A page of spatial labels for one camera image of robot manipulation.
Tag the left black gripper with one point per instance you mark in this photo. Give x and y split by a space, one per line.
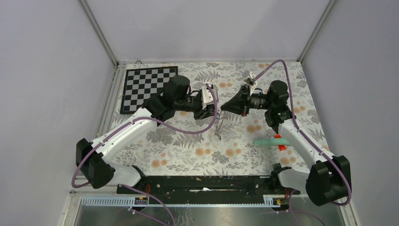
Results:
203 113

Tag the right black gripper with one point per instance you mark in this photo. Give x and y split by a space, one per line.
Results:
240 103

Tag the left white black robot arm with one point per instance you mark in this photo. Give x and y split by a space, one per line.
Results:
94 159

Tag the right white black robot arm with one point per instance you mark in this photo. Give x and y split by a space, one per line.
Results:
329 178

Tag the floral table mat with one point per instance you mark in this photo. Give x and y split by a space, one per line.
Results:
164 151

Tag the teal cylindrical tool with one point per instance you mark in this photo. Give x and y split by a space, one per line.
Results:
271 142

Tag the orange plastic piece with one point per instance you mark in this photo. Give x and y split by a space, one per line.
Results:
281 147

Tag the black white checkerboard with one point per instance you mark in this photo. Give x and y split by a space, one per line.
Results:
141 84

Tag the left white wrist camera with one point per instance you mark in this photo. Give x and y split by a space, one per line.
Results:
207 98

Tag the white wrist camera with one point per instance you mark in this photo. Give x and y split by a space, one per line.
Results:
207 98
250 78

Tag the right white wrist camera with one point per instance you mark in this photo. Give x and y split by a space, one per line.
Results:
250 78

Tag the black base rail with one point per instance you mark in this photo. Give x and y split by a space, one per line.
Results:
187 186

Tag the slotted cable duct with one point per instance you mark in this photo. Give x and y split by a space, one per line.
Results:
195 201

